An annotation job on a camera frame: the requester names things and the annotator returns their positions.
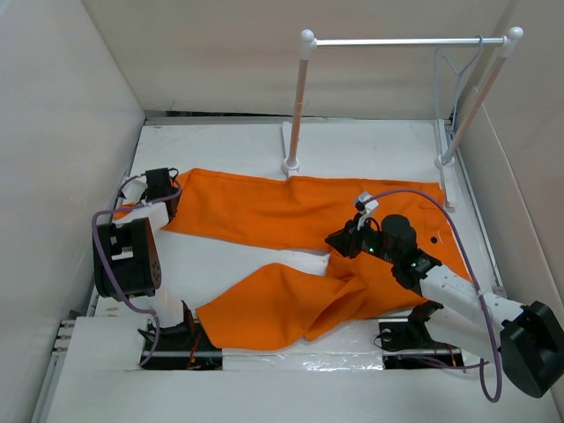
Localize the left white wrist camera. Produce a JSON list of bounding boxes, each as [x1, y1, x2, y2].
[[118, 175, 147, 203]]

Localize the light blue wire hanger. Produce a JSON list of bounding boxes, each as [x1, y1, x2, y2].
[[433, 35, 486, 125]]

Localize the white clothes rack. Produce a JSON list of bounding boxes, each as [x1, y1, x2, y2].
[[281, 26, 524, 210]]

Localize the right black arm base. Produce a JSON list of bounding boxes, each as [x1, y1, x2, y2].
[[373, 301, 464, 370]]

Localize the orange trousers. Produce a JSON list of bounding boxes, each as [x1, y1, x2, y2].
[[167, 168, 468, 351]]

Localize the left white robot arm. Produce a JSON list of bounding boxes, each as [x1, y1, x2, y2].
[[92, 167, 197, 350]]

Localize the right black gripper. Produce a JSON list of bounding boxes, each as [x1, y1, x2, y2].
[[323, 212, 398, 265]]

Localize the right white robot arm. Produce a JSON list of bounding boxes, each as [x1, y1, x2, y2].
[[325, 214, 563, 398]]

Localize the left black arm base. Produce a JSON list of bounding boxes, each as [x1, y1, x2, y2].
[[137, 303, 223, 371]]

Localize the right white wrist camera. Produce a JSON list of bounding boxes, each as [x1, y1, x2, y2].
[[354, 192, 379, 231]]

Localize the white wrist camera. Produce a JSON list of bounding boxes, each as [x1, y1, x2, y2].
[[354, 192, 379, 231], [118, 175, 147, 203]]

